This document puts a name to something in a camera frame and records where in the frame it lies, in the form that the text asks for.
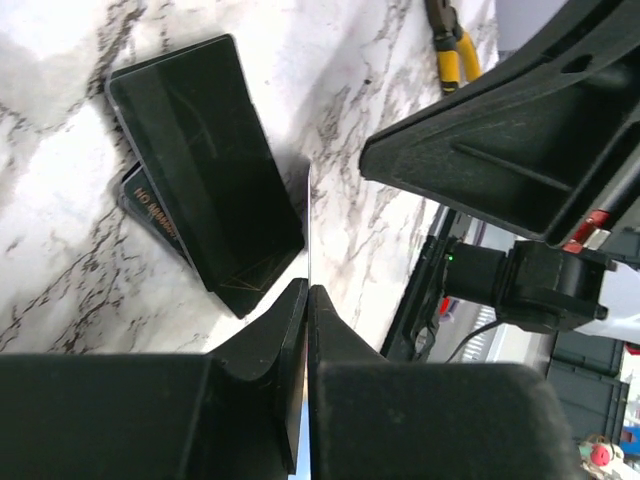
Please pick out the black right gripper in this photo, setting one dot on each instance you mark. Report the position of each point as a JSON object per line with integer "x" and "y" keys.
{"x": 534, "y": 146}

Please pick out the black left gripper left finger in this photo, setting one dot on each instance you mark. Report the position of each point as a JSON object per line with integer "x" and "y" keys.
{"x": 231, "y": 413}

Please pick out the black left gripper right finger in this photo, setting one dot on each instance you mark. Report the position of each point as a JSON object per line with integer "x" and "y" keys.
{"x": 372, "y": 418}

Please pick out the black card stack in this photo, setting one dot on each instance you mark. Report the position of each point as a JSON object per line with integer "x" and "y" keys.
{"x": 190, "y": 120}

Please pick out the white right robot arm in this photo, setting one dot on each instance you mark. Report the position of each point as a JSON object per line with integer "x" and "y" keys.
{"x": 615, "y": 300}

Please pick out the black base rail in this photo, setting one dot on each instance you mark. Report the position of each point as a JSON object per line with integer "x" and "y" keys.
{"x": 412, "y": 333}

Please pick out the yellow handled pliers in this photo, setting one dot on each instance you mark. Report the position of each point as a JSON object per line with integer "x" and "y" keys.
{"x": 455, "y": 50}

